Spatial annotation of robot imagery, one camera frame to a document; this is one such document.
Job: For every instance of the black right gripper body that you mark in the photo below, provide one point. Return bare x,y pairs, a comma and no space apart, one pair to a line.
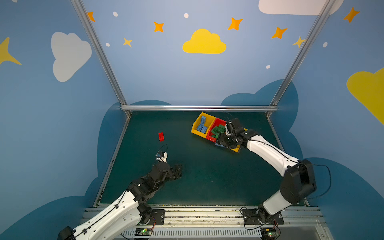
227,136

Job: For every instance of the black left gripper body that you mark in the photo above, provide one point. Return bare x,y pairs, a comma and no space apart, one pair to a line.
173,171

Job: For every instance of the green lego brick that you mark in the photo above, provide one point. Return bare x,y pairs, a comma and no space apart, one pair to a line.
217,130

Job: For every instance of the red lego brick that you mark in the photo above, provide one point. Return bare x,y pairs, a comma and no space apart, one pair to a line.
161,137

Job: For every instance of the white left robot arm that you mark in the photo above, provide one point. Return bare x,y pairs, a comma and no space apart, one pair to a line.
128,210

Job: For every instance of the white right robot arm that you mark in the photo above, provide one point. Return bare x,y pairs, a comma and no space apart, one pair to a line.
298,176

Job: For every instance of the yellow bin near right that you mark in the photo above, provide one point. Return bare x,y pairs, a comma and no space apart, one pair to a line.
233,141

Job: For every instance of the yellow bin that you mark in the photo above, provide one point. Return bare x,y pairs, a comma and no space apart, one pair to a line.
233,141
209,121

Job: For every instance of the red middle bin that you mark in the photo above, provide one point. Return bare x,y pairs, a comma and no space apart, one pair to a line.
216,122

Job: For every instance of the yellow bin far left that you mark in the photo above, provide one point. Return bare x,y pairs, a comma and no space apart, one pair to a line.
209,121

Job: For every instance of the green circuit board left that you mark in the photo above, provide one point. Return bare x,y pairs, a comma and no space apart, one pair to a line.
143,232

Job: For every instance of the green circuit board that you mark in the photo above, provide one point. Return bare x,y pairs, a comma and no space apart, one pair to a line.
143,232
270,233

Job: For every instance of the green circuit board right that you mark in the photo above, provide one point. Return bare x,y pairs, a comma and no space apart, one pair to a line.
270,233

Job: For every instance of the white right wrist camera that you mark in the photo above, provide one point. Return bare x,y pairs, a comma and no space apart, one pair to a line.
229,128

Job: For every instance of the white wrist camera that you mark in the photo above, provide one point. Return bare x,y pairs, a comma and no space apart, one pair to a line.
162,156
229,128

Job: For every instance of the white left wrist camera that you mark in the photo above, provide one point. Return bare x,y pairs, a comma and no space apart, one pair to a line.
162,156

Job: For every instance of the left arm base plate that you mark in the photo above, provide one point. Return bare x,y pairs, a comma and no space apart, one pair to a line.
156,217

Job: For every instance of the front aluminium rail bed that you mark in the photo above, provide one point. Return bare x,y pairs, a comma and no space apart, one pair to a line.
227,223

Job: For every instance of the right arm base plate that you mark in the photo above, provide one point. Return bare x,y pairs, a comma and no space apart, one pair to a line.
255,216

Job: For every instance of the aluminium back frame rail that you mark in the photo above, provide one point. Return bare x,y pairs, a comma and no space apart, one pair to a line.
199,108

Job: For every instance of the aluminium right corner post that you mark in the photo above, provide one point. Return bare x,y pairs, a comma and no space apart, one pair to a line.
318,25

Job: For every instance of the aluminium corner post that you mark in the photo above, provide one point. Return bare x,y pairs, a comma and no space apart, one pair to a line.
318,25
96,44

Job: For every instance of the aluminium left corner post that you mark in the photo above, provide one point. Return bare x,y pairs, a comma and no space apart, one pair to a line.
96,44

